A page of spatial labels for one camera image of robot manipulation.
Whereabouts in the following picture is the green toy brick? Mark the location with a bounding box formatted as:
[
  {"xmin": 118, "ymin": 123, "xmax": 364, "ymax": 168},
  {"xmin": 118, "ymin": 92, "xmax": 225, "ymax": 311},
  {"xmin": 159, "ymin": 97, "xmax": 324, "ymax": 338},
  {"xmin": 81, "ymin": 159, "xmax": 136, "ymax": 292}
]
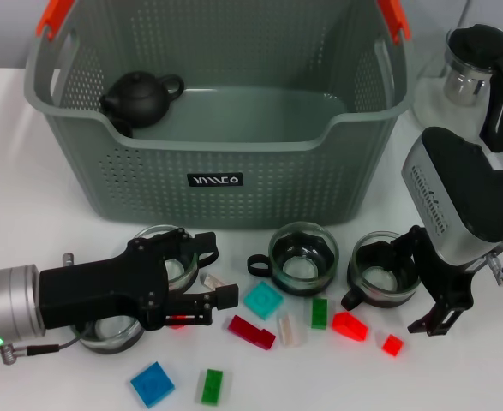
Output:
[
  {"xmin": 199, "ymin": 367, "xmax": 225, "ymax": 406},
  {"xmin": 310, "ymin": 297, "xmax": 330, "ymax": 330}
]

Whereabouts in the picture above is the black clay teapot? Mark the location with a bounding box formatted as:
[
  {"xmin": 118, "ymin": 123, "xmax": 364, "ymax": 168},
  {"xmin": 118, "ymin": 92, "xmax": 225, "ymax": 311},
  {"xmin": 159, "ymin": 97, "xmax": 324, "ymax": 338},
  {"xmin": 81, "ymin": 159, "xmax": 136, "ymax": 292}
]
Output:
[{"xmin": 99, "ymin": 70, "xmax": 187, "ymax": 128}]

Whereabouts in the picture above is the grey perforated storage basket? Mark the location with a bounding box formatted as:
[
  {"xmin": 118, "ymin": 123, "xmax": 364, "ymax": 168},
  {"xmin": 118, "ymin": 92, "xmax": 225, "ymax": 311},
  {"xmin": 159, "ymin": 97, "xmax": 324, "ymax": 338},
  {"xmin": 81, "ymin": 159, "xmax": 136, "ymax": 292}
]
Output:
[{"xmin": 22, "ymin": 0, "xmax": 416, "ymax": 230}]

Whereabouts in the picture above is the teal square toy brick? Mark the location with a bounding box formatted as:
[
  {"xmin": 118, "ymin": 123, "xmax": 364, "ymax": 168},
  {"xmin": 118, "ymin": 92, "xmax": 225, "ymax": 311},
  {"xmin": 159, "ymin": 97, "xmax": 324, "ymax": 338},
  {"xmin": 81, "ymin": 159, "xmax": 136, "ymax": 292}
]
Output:
[{"xmin": 243, "ymin": 281, "xmax": 284, "ymax": 320}]

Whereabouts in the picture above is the clear white toy brick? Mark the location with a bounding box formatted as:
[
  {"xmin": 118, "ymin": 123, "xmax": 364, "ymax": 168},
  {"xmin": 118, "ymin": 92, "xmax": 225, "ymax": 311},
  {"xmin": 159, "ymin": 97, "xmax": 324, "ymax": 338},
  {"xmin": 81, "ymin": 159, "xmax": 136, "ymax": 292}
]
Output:
[
  {"xmin": 276, "ymin": 313, "xmax": 303, "ymax": 347},
  {"xmin": 201, "ymin": 273, "xmax": 229, "ymax": 296}
]

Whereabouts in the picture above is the glass pitcher with black handle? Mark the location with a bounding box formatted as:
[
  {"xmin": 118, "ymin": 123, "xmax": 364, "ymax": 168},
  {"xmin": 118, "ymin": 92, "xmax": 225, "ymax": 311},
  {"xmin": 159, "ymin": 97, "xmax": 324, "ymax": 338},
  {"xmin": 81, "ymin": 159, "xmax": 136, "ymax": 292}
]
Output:
[{"xmin": 413, "ymin": 24, "xmax": 503, "ymax": 153}]

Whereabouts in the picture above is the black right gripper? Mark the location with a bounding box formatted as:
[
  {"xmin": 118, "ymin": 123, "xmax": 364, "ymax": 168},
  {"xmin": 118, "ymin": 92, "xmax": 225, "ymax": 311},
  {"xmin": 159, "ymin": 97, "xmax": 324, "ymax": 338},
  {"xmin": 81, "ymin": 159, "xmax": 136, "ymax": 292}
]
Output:
[{"xmin": 386, "ymin": 224, "xmax": 477, "ymax": 339}]

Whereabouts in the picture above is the red sloped toy brick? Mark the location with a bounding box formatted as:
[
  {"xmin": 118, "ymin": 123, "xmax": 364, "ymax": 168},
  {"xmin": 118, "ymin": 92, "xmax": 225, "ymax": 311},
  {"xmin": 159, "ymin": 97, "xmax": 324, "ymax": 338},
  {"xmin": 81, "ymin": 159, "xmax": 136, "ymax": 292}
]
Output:
[{"xmin": 331, "ymin": 311, "xmax": 368, "ymax": 343}]

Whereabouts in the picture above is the dark red toy brick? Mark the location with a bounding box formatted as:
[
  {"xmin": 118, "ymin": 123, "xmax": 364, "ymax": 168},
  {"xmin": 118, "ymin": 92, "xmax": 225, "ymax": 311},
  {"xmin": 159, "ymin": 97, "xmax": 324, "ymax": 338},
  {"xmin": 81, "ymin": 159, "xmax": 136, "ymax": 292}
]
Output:
[{"xmin": 228, "ymin": 315, "xmax": 277, "ymax": 351}]

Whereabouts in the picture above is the glass teacup with black holder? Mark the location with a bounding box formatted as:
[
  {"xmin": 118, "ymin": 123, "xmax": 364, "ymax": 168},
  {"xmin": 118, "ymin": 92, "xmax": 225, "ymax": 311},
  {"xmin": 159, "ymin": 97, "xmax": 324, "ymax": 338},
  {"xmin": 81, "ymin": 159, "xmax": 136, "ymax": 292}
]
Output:
[
  {"xmin": 246, "ymin": 222, "xmax": 341, "ymax": 297},
  {"xmin": 69, "ymin": 314, "xmax": 145, "ymax": 355},
  {"xmin": 340, "ymin": 230, "xmax": 423, "ymax": 312},
  {"xmin": 129, "ymin": 224, "xmax": 220, "ymax": 296}
]

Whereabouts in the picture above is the blue square toy brick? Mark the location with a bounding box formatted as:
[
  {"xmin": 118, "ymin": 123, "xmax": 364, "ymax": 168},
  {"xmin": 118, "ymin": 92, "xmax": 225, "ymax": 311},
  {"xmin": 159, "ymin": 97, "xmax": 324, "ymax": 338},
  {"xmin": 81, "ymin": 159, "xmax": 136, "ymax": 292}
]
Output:
[{"xmin": 129, "ymin": 361, "xmax": 177, "ymax": 408}]

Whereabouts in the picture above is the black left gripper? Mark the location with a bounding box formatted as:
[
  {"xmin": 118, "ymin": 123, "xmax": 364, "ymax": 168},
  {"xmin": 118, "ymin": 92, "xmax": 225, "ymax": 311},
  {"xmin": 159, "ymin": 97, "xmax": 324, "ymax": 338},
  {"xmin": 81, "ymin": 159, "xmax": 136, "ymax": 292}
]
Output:
[{"xmin": 39, "ymin": 229, "xmax": 240, "ymax": 333}]

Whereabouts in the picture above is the left gripper cable with connector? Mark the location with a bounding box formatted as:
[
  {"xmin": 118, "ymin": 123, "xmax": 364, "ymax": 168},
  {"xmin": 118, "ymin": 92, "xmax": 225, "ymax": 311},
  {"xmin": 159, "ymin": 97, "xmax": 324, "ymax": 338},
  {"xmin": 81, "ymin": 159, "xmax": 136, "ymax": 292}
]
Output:
[{"xmin": 0, "ymin": 331, "xmax": 83, "ymax": 366}]

